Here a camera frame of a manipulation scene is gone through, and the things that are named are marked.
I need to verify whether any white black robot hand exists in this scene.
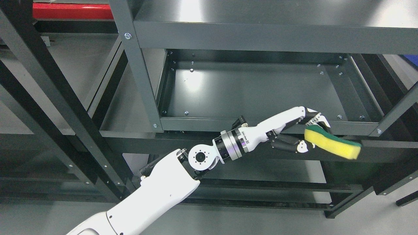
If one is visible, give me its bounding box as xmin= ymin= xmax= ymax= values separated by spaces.
xmin=239 ymin=106 xmax=330 ymax=153

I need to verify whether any green yellow sponge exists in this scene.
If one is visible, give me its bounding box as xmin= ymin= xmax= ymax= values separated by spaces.
xmin=304 ymin=125 xmax=362 ymax=160

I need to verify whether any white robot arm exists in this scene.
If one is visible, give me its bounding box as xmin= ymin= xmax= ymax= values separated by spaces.
xmin=69 ymin=124 xmax=266 ymax=235

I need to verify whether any grey metal shelf unit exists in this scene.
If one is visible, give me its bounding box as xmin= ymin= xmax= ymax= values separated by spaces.
xmin=1 ymin=0 xmax=417 ymax=218

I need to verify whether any red bar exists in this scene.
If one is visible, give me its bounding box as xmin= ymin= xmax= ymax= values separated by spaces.
xmin=33 ymin=3 xmax=114 ymax=20

